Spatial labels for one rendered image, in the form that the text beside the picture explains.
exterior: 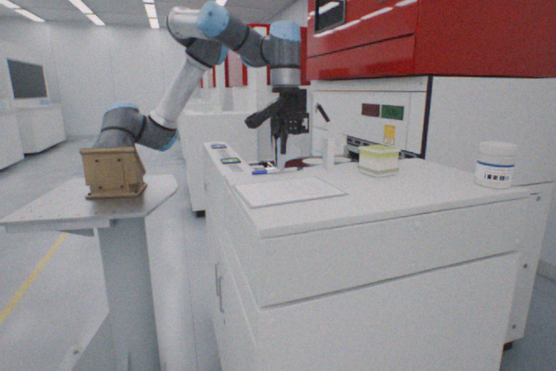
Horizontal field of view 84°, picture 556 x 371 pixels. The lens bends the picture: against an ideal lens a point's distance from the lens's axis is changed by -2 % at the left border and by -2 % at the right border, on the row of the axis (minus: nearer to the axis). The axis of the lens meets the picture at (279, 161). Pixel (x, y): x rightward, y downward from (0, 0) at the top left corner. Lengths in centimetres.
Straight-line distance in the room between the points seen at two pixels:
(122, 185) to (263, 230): 76
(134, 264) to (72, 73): 811
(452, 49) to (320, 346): 91
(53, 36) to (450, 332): 917
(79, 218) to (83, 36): 825
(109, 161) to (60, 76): 811
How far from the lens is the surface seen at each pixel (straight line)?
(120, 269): 129
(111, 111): 129
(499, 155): 82
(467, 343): 94
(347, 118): 144
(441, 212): 69
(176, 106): 126
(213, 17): 79
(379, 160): 79
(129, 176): 117
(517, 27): 136
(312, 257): 56
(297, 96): 80
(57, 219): 110
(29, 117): 712
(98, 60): 908
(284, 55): 78
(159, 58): 893
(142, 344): 148
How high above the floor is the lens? 118
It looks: 13 degrees down
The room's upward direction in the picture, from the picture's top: straight up
